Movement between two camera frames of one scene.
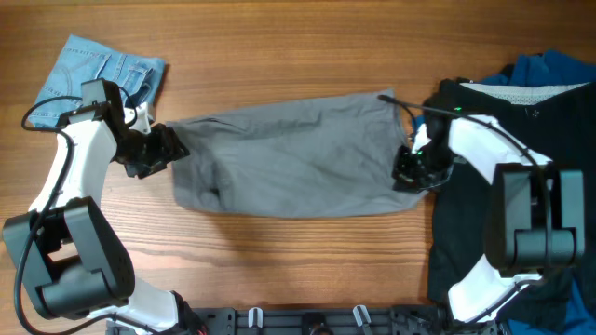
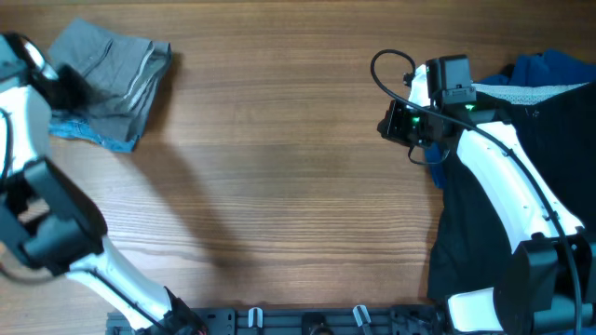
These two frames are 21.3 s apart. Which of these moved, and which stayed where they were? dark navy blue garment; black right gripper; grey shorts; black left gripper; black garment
Moved: black right gripper; grey shorts; black left gripper
Stayed: black garment; dark navy blue garment
